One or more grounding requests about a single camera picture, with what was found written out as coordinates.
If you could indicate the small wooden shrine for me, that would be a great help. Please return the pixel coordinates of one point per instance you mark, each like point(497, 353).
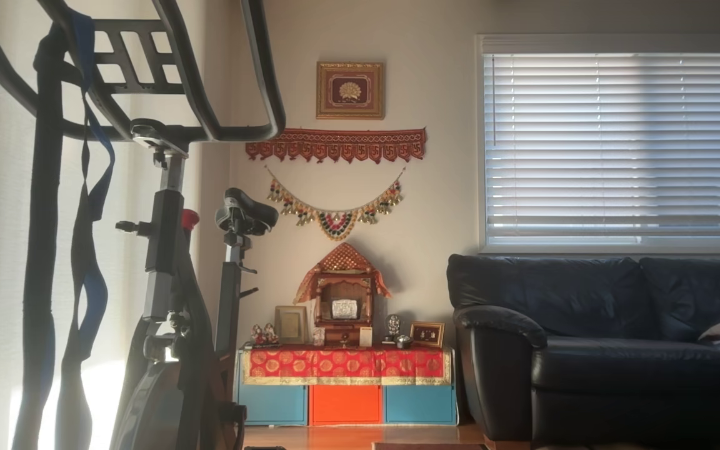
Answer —
point(342, 294)

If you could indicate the small silver idol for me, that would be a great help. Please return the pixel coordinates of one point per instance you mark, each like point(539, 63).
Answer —
point(392, 326)

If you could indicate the small white card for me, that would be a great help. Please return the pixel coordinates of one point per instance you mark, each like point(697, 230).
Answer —
point(365, 337)

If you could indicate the small dark metal bowl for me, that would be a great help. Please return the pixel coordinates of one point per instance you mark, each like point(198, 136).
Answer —
point(404, 342)

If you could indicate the small dark framed picture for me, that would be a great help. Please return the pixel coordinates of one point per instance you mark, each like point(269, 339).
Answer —
point(427, 334)

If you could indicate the red gold brocade cloth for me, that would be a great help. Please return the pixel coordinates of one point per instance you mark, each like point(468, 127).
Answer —
point(347, 364)

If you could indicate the small colourful figurines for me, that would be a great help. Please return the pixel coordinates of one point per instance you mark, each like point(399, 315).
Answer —
point(264, 335)

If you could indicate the blue orange low cabinet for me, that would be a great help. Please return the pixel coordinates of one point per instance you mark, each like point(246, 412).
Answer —
point(344, 405)

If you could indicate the black exercise bike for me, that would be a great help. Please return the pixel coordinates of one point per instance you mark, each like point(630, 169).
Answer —
point(166, 250)

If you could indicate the black leather sofa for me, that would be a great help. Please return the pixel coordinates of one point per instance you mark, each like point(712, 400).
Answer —
point(585, 375)

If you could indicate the white window blinds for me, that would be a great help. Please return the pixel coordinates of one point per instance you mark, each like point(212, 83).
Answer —
point(622, 150)

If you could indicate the white curtain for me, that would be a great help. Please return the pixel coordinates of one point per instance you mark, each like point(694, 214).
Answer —
point(7, 250)

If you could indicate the beaded wall garland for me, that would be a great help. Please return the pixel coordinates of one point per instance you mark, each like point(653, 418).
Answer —
point(335, 224)

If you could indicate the red embroidered wall hanging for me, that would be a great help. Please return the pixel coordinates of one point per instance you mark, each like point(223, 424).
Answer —
point(335, 144)

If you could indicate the gold standing picture frame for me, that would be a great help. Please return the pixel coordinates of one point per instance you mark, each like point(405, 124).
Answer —
point(291, 325)

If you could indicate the gold framed wall picture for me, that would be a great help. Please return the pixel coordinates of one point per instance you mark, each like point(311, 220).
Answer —
point(350, 90)

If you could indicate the white window frame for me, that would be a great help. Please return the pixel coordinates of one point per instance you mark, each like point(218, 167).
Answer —
point(616, 44)

